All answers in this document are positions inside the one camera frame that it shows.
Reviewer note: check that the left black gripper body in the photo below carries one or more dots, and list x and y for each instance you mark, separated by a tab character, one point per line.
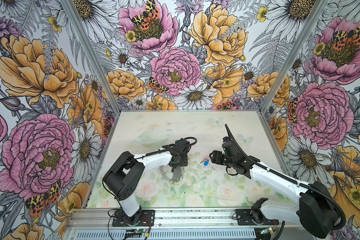
182	162

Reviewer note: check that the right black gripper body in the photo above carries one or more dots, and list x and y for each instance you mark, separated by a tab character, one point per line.
230	162

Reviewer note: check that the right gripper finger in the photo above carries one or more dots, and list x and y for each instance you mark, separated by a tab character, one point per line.
220	161
217	155

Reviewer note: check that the blue tagged key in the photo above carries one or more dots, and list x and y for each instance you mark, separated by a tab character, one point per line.
205	161

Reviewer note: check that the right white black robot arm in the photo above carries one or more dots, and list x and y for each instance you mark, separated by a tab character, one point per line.
312	206

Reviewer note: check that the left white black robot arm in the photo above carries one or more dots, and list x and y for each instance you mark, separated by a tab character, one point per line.
123	177

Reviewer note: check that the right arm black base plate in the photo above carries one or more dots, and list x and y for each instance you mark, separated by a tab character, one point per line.
245	217

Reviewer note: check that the aluminium front rail frame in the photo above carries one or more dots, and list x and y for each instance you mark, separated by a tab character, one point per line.
179	224

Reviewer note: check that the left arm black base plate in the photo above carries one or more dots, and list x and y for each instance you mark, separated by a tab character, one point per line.
142	218

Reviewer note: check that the left aluminium corner post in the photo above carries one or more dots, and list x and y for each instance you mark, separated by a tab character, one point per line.
82	36

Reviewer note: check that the aluminium corner post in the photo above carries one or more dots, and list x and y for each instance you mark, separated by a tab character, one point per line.
301	38
82	36

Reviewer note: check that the right aluminium corner post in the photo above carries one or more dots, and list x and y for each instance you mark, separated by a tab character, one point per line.
301	38

